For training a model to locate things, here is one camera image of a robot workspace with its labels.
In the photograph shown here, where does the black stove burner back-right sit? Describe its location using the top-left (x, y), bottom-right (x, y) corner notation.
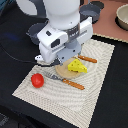
top-left (90, 1), bottom-right (104, 9)

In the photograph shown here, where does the toy fork wooden handle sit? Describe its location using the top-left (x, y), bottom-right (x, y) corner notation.
top-left (44, 71), bottom-right (85, 90)

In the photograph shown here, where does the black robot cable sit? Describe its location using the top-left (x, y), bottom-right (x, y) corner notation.
top-left (0, 41), bottom-right (43, 65)

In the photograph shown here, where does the grey pot on stove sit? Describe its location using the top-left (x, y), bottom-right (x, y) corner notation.
top-left (80, 4), bottom-right (101, 23)

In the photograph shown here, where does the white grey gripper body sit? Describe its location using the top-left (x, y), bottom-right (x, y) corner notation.
top-left (37, 17), bottom-right (93, 64)

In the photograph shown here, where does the woven grey placemat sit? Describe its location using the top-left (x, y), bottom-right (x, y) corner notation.
top-left (13, 39), bottom-right (114, 128)

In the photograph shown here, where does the brown toy stove board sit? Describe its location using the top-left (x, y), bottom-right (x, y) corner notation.
top-left (84, 0), bottom-right (128, 43)

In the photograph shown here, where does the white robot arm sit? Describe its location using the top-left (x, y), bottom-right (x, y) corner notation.
top-left (16, 0), bottom-right (93, 67)

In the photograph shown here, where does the grey pot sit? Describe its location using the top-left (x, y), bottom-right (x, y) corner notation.
top-left (80, 4), bottom-right (101, 23)
top-left (27, 23), bottom-right (45, 45)

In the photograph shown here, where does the beige bowl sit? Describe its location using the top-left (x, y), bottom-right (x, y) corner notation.
top-left (116, 4), bottom-right (128, 31)

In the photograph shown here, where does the round wooden plate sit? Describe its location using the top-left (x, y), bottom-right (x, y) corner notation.
top-left (55, 57), bottom-right (80, 79)

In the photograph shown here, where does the toy knife wooden handle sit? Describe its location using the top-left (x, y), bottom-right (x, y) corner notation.
top-left (78, 55), bottom-right (97, 63)

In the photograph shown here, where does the red toy tomato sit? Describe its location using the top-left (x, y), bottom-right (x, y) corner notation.
top-left (31, 73), bottom-right (44, 88)

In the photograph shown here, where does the yellow toy cheese wedge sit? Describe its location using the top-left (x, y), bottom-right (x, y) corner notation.
top-left (68, 59), bottom-right (87, 73)

